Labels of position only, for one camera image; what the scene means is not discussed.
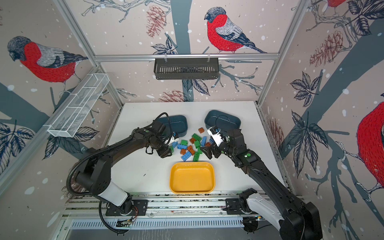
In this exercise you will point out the black hanging wire basket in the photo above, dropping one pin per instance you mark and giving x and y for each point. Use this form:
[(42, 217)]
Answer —
[(187, 69)]

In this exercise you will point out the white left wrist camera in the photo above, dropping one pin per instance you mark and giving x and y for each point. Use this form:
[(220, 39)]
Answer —
[(171, 141)]

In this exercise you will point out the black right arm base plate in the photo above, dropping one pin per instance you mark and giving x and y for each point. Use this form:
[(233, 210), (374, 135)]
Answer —
[(237, 206)]

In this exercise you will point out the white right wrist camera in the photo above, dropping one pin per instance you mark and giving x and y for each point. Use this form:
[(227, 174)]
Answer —
[(216, 135)]

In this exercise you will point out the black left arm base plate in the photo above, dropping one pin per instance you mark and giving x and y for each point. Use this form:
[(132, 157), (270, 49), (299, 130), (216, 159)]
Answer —
[(131, 208)]

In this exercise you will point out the dark teal bin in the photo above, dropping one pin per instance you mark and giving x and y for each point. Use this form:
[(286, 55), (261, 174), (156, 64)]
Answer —
[(178, 123), (222, 120)]

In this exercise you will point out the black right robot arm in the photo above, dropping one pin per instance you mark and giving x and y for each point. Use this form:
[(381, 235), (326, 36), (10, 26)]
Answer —
[(293, 218)]

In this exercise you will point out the left dark teal bin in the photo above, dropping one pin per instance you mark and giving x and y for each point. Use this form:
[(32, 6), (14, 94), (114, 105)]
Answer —
[(178, 123)]

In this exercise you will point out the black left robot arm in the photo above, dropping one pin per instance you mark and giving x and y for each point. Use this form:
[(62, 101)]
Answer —
[(100, 173)]

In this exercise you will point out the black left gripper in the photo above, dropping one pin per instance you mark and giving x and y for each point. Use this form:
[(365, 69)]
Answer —
[(166, 152)]

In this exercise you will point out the white wire mesh shelf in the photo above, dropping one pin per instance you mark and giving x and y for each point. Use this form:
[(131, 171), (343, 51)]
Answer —
[(71, 118)]

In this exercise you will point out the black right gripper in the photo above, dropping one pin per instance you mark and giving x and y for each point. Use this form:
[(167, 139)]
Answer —
[(210, 153)]

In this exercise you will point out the green two by three lego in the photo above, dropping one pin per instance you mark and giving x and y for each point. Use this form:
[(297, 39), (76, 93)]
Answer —
[(196, 137)]

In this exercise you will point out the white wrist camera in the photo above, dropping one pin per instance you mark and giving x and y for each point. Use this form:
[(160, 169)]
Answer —
[(171, 141), (216, 135)]

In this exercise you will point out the long blue lego brick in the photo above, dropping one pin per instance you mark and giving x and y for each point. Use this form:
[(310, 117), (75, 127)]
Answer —
[(186, 156)]

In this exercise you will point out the brown lego brick far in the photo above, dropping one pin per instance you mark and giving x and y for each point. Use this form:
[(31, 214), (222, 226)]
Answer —
[(201, 130)]

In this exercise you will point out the blue lego brick left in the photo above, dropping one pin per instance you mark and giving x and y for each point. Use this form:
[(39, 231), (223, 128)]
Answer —
[(181, 147)]

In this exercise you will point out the right dark teal bin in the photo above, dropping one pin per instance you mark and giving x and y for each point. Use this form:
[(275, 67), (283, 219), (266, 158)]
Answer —
[(222, 120)]

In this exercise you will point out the yellow plastic tray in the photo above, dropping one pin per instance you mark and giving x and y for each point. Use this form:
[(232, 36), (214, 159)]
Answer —
[(192, 178)]

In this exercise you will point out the long green lego brick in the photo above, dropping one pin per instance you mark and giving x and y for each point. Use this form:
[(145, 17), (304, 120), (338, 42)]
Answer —
[(197, 155)]

